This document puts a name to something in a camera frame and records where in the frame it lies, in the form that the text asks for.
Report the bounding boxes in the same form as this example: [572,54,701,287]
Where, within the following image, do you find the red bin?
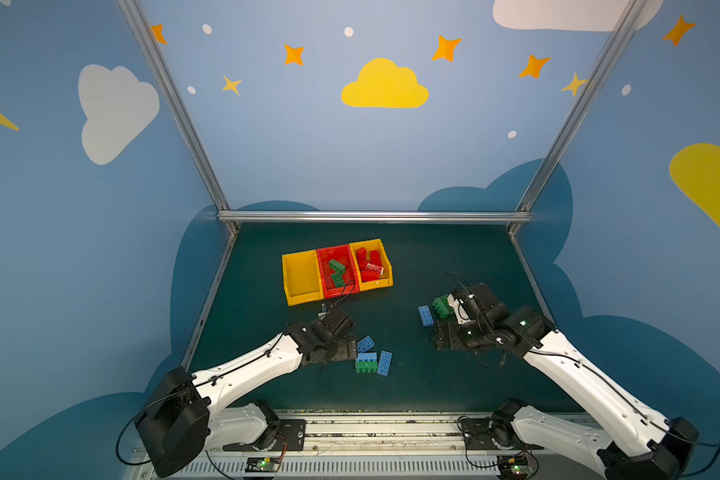
[316,244,359,299]

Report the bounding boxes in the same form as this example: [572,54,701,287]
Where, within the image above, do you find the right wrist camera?
[447,283,511,327]

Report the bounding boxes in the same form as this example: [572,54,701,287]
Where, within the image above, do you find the left controller board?
[245,457,281,474]

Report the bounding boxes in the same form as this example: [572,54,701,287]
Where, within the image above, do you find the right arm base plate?
[456,416,540,450]

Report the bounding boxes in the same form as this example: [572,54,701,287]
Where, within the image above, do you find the yellow bin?
[282,250,325,306]
[349,239,394,292]

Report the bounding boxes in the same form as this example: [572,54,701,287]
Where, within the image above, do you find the right controller board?
[497,456,533,480]

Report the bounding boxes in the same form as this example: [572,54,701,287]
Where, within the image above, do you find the blue lego on green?
[356,352,378,362]

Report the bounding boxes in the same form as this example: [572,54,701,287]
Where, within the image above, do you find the left aluminium frame post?
[117,0,231,214]

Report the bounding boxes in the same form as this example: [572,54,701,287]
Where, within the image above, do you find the right aluminium frame post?
[515,0,649,223]

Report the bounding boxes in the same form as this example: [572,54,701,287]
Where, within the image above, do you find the aluminium frame post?
[515,0,649,223]
[117,0,231,214]

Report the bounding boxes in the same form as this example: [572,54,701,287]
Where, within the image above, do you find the controller board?
[245,457,281,474]
[497,456,533,480]

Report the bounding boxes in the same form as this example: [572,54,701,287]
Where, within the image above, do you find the red lego brick top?
[356,248,370,270]

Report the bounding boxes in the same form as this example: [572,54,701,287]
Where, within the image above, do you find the green lego brick studs side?
[432,295,454,319]

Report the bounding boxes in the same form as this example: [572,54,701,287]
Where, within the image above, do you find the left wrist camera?
[319,306,355,338]

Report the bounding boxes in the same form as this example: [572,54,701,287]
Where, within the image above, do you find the large red lego brick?
[360,263,385,282]

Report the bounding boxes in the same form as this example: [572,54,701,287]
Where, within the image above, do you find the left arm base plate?
[223,419,307,452]

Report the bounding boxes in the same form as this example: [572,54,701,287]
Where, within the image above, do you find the blue lego brick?
[357,336,375,353]
[418,305,435,327]
[376,350,393,377]

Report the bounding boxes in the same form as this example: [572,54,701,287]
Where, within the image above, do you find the horizontal aluminium frame bar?
[217,210,532,224]

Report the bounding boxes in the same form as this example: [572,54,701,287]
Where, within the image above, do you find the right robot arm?
[435,305,699,479]

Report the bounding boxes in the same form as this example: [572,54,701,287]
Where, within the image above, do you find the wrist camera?
[319,306,355,338]
[447,283,511,327]

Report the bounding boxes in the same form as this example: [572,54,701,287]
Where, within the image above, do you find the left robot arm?
[131,315,357,478]

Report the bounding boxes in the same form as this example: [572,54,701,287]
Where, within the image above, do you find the dark green lego brick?
[328,259,346,275]

